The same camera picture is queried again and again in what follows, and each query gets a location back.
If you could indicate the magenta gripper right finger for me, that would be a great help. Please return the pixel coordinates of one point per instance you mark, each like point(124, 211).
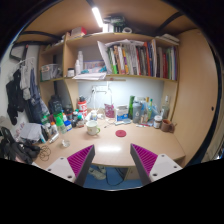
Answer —
point(150, 166)

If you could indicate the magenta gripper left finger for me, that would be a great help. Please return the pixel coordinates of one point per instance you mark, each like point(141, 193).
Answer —
point(75, 167)

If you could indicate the small clear glass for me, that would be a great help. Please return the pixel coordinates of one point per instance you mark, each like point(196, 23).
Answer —
point(65, 143)

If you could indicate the blue-capped small bottle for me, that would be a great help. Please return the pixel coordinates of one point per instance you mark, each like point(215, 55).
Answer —
point(68, 125)

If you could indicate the brown ceramic mug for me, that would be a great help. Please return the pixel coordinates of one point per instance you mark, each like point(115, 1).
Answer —
point(167, 126)

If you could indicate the red round coaster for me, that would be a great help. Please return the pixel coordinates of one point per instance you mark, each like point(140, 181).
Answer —
point(120, 133)

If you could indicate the white green-rimmed mug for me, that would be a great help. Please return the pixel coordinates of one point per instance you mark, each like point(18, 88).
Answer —
point(92, 127)

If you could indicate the green plastic bottle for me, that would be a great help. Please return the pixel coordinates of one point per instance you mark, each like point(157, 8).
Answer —
point(60, 125)

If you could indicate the clear spray bottle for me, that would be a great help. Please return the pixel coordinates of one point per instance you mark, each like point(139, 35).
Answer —
point(165, 108)

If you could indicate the grey tumbler bottle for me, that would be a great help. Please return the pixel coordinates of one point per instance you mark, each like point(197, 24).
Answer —
point(136, 112)

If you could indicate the blue white box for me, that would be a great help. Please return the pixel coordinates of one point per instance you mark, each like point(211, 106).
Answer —
point(121, 112)

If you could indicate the red white canister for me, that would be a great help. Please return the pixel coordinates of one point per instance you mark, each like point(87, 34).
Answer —
point(82, 107)

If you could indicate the black bag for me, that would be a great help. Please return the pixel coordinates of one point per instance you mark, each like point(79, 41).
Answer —
point(16, 151)

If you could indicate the pink patterned pouch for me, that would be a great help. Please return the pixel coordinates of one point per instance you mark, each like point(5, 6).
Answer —
point(109, 111)

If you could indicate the stack of papers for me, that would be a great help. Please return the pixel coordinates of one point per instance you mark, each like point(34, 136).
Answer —
point(90, 76)

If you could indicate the hanging dark clothes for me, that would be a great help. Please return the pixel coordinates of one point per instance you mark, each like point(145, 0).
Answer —
point(23, 93)

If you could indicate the clear plastic storage box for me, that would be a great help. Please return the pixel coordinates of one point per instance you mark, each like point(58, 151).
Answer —
point(49, 71)

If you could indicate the row of books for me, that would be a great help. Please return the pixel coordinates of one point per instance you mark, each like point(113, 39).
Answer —
point(149, 58)

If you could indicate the white lotion bottle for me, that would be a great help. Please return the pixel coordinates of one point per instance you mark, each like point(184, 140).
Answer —
point(80, 59)

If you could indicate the wooden shelf unit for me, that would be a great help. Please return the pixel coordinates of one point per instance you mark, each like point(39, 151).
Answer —
point(68, 50)

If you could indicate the red white box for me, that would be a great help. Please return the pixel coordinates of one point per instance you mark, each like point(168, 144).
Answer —
point(78, 32)

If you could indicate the white tape roll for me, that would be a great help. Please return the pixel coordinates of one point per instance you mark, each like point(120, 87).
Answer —
point(127, 30)

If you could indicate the fluorescent tube light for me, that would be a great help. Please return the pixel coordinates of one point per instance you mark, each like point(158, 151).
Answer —
point(97, 16)

